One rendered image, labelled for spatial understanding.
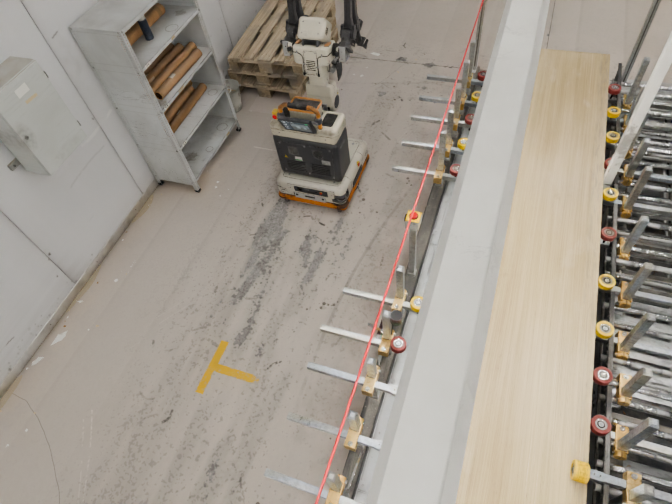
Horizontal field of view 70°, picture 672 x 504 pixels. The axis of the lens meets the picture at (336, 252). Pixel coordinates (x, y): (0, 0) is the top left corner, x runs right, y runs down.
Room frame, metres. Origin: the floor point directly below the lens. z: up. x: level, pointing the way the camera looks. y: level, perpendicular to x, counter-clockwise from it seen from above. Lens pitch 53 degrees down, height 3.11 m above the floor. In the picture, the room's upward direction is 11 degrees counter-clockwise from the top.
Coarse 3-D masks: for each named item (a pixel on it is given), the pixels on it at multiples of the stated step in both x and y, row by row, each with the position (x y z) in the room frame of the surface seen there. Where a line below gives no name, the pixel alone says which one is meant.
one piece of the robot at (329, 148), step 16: (272, 112) 2.98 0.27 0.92; (288, 112) 3.09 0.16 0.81; (336, 112) 2.98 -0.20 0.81; (272, 128) 2.99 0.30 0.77; (320, 128) 2.82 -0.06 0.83; (336, 128) 2.81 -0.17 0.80; (288, 144) 2.94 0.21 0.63; (304, 144) 2.88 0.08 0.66; (320, 144) 2.82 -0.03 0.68; (336, 144) 2.78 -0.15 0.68; (288, 160) 2.96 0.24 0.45; (304, 160) 2.89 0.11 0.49; (320, 160) 2.82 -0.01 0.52; (336, 160) 2.76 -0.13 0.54; (320, 176) 2.84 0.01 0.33; (336, 176) 2.77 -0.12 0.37
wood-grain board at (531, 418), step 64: (576, 64) 2.90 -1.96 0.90; (576, 128) 2.26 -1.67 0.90; (576, 192) 1.74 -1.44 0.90; (512, 256) 1.39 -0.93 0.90; (576, 256) 1.32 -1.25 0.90; (512, 320) 1.02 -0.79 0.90; (576, 320) 0.96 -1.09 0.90; (512, 384) 0.71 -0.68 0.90; (576, 384) 0.66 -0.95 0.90; (512, 448) 0.45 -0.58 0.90; (576, 448) 0.40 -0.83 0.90
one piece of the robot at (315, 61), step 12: (300, 48) 3.22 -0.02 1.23; (312, 48) 3.18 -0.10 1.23; (324, 48) 3.15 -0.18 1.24; (300, 60) 3.22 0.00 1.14; (312, 60) 3.17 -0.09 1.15; (324, 60) 3.13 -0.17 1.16; (312, 72) 3.17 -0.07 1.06; (324, 72) 3.17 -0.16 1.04; (312, 84) 3.23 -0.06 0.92; (324, 84) 3.19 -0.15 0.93; (312, 96) 3.25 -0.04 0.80; (324, 96) 3.19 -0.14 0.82; (336, 96) 3.23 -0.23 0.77; (336, 108) 3.21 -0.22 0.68
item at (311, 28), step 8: (304, 16) 3.34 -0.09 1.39; (304, 24) 3.29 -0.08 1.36; (312, 24) 3.26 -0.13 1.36; (320, 24) 3.24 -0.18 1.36; (328, 24) 3.27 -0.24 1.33; (304, 32) 3.26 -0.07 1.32; (312, 32) 3.23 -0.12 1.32; (320, 32) 3.20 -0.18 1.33; (328, 32) 3.26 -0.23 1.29; (320, 40) 3.19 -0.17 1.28; (328, 40) 3.25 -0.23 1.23
